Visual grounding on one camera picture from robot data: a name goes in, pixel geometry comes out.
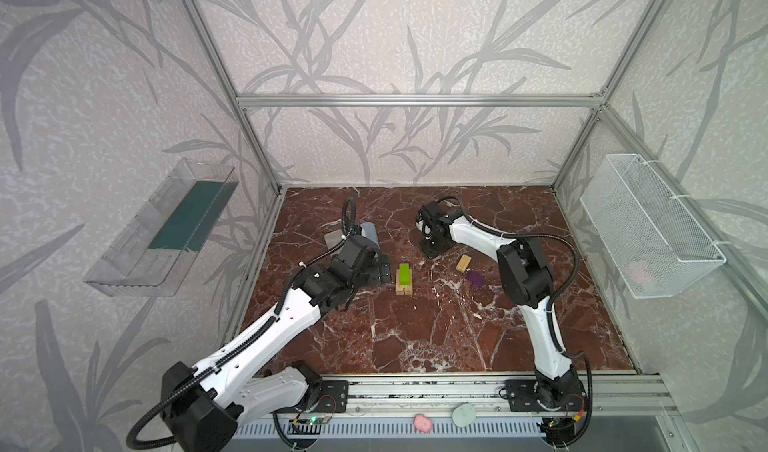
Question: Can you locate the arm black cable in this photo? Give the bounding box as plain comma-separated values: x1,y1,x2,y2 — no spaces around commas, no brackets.
125,196,361,451
434,195,595,447

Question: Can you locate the green putty blob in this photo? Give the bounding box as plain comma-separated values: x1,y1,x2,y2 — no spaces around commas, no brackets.
451,403,477,428

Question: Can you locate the green sheet in bin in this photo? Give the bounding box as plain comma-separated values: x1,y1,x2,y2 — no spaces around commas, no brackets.
148,181,238,253

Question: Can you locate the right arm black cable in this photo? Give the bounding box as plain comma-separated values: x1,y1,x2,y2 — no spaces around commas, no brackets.
434,195,595,447

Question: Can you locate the grey sponge block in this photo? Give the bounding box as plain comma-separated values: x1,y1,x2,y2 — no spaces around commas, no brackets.
324,230,346,249

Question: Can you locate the purple block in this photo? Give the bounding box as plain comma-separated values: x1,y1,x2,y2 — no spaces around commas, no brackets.
465,271,486,288

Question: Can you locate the aluminium front rail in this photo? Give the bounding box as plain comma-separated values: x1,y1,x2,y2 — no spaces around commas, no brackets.
173,373,679,420

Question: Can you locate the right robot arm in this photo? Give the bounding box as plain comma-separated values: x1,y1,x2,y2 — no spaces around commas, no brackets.
416,197,583,410

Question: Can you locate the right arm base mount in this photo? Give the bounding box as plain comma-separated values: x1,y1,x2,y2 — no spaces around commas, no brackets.
497,379,589,414

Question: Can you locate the pink putty blob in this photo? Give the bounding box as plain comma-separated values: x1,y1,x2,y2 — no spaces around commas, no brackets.
413,414,433,434

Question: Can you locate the white wire basket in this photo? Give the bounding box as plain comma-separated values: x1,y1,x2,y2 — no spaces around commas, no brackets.
580,154,727,299

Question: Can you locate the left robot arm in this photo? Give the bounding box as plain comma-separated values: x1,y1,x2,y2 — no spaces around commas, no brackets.
159,235,388,451

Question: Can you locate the pink object in basket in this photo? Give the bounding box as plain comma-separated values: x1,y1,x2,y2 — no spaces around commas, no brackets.
627,261,656,288

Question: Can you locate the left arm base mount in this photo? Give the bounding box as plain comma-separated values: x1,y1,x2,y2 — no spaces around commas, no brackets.
296,380,350,414

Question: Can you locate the grey blue oval case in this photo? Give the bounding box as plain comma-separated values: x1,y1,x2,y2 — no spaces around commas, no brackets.
360,222,379,244

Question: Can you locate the green block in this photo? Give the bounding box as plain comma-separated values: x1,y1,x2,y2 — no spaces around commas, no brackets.
398,264,412,288

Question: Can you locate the clear plastic wall bin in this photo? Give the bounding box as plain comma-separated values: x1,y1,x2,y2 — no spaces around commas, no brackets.
84,159,239,298

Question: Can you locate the aluminium cage frame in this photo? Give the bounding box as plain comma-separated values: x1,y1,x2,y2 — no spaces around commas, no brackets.
167,0,768,381

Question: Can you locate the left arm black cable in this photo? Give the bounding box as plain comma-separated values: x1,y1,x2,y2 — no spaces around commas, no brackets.
125,196,361,451

